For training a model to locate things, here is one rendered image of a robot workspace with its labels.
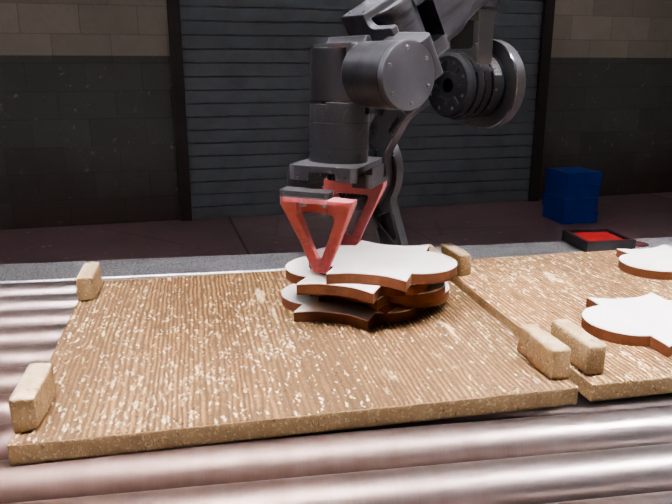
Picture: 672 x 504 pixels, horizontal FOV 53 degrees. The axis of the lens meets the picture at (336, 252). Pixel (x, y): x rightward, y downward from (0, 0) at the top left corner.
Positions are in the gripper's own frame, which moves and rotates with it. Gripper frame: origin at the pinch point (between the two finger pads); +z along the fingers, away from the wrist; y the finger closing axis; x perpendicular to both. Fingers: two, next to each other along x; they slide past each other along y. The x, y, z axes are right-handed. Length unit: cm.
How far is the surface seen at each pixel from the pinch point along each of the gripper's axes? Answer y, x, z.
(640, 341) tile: -1.5, -28.6, 4.8
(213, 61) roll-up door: 411, 227, -26
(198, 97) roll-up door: 405, 237, 1
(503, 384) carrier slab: -12.5, -17.7, 5.7
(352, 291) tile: -6.0, -3.5, 1.9
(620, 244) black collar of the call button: 40, -31, 5
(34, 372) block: -26.2, 14.2, 4.0
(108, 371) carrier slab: -19.7, 12.9, 6.5
